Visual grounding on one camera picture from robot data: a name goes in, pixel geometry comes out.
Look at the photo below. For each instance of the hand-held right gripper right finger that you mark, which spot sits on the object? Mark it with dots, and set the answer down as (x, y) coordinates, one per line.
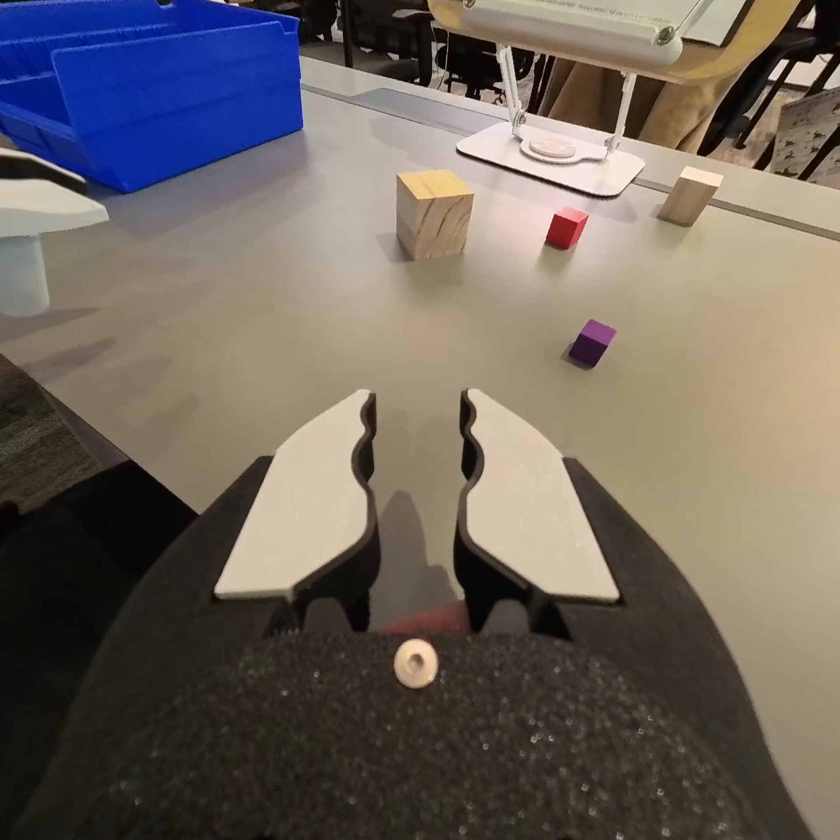
(531, 518)

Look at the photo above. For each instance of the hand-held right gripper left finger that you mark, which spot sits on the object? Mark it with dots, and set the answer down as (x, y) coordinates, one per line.
(302, 518)

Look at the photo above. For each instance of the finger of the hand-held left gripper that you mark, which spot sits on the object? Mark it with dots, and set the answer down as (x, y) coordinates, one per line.
(39, 213)
(33, 167)

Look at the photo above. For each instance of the small purple cube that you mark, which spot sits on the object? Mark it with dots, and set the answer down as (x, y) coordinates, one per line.
(590, 344)

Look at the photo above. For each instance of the small red cube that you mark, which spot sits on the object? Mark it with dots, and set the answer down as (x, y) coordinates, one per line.
(565, 228)

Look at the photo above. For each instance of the smaller straight-grained wooden cube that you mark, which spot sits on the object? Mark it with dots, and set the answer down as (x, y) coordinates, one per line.
(689, 197)

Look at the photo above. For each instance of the blue plastic bin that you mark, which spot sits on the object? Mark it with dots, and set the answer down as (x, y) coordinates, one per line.
(164, 98)

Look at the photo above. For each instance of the white document stand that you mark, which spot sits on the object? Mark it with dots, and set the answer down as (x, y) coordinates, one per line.
(558, 167)

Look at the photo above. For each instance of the white patterned cloth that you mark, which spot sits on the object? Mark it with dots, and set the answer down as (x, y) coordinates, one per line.
(810, 138)

